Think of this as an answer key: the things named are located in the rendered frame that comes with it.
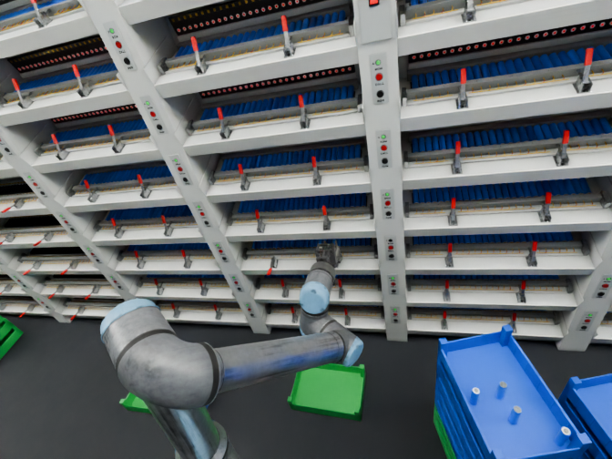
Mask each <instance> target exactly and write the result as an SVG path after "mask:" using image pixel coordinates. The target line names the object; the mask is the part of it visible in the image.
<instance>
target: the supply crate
mask: <svg viewBox="0 0 612 459"><path fill-rule="evenodd" d="M512 332H513V329H512V328H511V326H510V325H509V324H508V325H504V326H502V330H501V331H496V332H491V333H487V334H482V335H477V336H473V337H468V338H463V339H459V340H454V341H449V342H448V341H447V340H446V338H445V337H444V338H440V339H439V343H438V355H439V358H440V360H441V362H442V364H443V366H444V369H445V371H446V373H447V375H448V377H449V380H450V382H451V384H452V386H453V387H454V391H455V393H456V395H457V397H458V400H459V402H460V404H461V405H462V407H463V410H464V413H465V415H466V417H467V419H468V422H469V424H470V425H471V427H472V429H473V432H474V435H475V437H476V439H477V442H478V443H479V445H480V447H481V449H482V451H483V454H484V457H485V459H568V458H574V457H578V456H582V454H583V453H584V452H585V451H586V449H587V448H588V447H589V445H591V444H592V441H591V440H590V439H589V437H588V436H587V434H586V433H580V432H579V431H578V430H577V429H576V427H575V426H574V424H573V423H572V421H571V420H570V418H569V417H568V416H567V414H566V412H565V411H564V409H563V408H562V406H561V405H560V404H559V402H558V401H557V399H556V398H555V396H554V395H553V394H552V393H551V391H550V390H549V388H548V387H547V385H546V383H545V382H544V381H543V379H542V378H541V376H540V375H539V373H538V372H537V370H536V369H535V367H534V366H533V364H532V363H531V362H530V361H529V359H528V358H527V357H526V355H525V353H524V352H523V350H522V349H521V347H520V346H519V345H518V343H517V342H516V340H515V338H514V337H513V336H512ZM501 381H503V382H506V383H507V389H506V392H505V397H504V399H503V400H499V399H497V398H496V396H495V395H496V391H497V388H498V385H499V383H500V382H501ZM474 387H477V388H478V389H479V390H480V395H479V399H478V403H477V405H471V404H470V397H471V392H472V389H473V388H474ZM515 405H517V406H519V407H520V408H521V409H522V413H521V415H520V417H519V420H518V422H517V424H511V423H510V422H509V420H508V419H509V416H510V413H511V412H512V409H513V407H514V406H515ZM563 426H565V427H567V428H568V429H569V430H570V431H571V434H570V436H569V437H568V439H567V440H566V442H565V443H564V445H563V446H558V445H557V444H556V443H555V442H554V439H555V437H556V435H557V434H558V432H559V430H560V429H561V427H563Z"/></svg>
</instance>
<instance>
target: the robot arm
mask: <svg viewBox="0 0 612 459"><path fill-rule="evenodd" d="M315 254H316V260H317V262H315V263H314V264H313V265H312V266H311V269H310V271H309V274H308V276H307V278H306V281H305V282H304V285H303V287H302V289H301V292H300V305H301V318H300V331H301V335H302V336H297V337H290V338H284V339H278V340H271V341H265V342H254V343H247V344H241V345H234V346H228V347H221V348H215V349H213V348H212V346H211V345H209V344H208V343H206V342H197V343H192V342H184V341H182V340H181V339H179V337H178V336H177V334H176V333H175V332H174V331H173V329H172V328H171V326H170V325H169V324H168V322H167V320H166V319H165V317H164V316H163V314H162V313H161V310H160V308H159V306H157V305H156V304H155V303H154V302H153V301H150V300H146V299H134V300H130V301H125V302H123V303H121V304H119V305H118V306H117V307H115V308H114V309H113V310H111V311H110V312H109V313H108V314H107V315H106V317H105V319H104V320H103V321H102V323H101V326H100V333H101V340H102V342H103V343H104V344H105V345H106V347H107V351H108V353H109V356H110V358H111V360H112V362H113V364H114V366H115V369H116V371H117V376H118V378H119V380H120V381H121V383H122V384H123V385H124V387H125V388H126V389H127V390H128V391H129V392H130V393H132V394H134V395H135V396H137V397H138V398H139V399H141V400H142V401H143V402H144V404H145V405H146V406H147V408H148V409H149V410H150V412H151V413H152V415H153V416H154V418H155V419H156V421H157V422H158V424H159V426H160V427H161V429H162V430H163V432H164V433H165V435H166V436H167V438H168V439H169V440H170V442H171V443H172V445H173V446H174V448H175V459H240V457H239V456H238V454H237V453H236V451H235V449H234V448H233V446H232V445H231V443H230V440H229V437H228V436H227V434H226V432H225V430H224V428H223V427H222V426H221V425H220V424H219V423H217V422H215V421H214V420H211V418H210V416H209V412H208V410H207V408H206V405H209V404H210V403H212V402H213V401H214V399H215V398H216V396H217V394H218V393H223V392H226V391H230V390H233V389H237V388H240V387H244V386H247V385H251V384H254V383H260V382H264V381H268V380H270V379H274V378H278V377H281V376H284V375H288V374H292V373H295V372H301V371H305V370H308V369H311V368H315V367H319V366H322V365H325V364H329V363H336V362H341V363H342V365H343V366H345V367H351V366H352V365H353V364H354V363H355V362H356V361H357V360H358V358H359V357H360V355H361V353H362V349H363V342H362V341H361V340H360V339H359V338H358V336H355V335H354V334H353V333H352V332H350V331H349V330H347V329H346V328H345V327H344V326H342V325H341V324H340V323H339V322H337V321H336V320H335V319H333V317H332V316H331V315H329V314H328V310H329V303H330V296H331V291H332V286H334V285H335V276H336V272H335V269H334V268H336V267H338V264H339V263H341V261H342V255H341V251H340V249H339V247H338V244H337V240H335V245H334V243H326V241H324V242H323V243H321V244H319V243H318V244H317V247H316V249H315Z"/></svg>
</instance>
